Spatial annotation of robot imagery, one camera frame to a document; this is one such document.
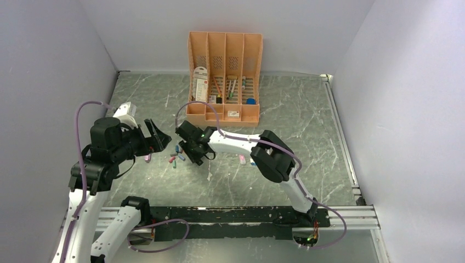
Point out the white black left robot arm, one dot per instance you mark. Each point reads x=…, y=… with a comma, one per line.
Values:
x=112, y=143

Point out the purple highlighter cap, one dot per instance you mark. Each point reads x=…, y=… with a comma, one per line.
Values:
x=147, y=158

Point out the blue round container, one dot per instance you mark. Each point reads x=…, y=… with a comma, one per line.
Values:
x=250, y=101

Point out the orange plastic desk organizer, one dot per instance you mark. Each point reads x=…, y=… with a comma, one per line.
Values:
x=233, y=62

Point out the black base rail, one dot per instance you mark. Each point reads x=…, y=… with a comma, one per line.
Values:
x=277, y=222

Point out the white packaged item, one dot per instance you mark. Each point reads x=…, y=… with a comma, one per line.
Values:
x=200, y=84

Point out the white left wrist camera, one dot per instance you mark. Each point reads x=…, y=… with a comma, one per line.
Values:
x=126, y=114

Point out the white eraser box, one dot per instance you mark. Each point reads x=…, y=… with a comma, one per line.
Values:
x=234, y=114

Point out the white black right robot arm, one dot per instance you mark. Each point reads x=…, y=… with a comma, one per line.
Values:
x=273, y=158

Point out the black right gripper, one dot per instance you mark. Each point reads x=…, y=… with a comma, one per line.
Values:
x=193, y=158

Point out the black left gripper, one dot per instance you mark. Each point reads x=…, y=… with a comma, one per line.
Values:
x=156, y=143

